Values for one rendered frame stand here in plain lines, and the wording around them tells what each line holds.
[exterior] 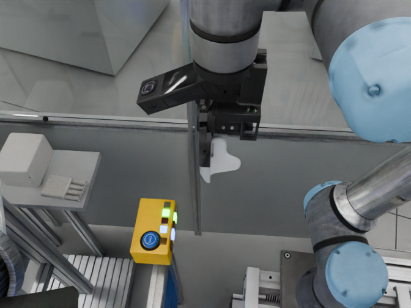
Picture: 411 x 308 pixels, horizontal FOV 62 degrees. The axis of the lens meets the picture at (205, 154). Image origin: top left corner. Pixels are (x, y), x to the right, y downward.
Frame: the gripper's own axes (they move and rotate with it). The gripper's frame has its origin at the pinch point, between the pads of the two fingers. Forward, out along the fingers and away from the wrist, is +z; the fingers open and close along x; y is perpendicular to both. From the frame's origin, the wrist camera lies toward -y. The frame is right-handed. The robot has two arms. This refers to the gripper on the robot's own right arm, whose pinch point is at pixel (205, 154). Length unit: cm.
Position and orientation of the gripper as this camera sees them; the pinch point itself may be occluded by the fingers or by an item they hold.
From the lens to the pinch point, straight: 55.6
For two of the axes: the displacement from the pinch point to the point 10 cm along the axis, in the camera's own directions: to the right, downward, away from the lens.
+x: 0.7, -8.1, 5.8
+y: 10.0, 0.5, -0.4
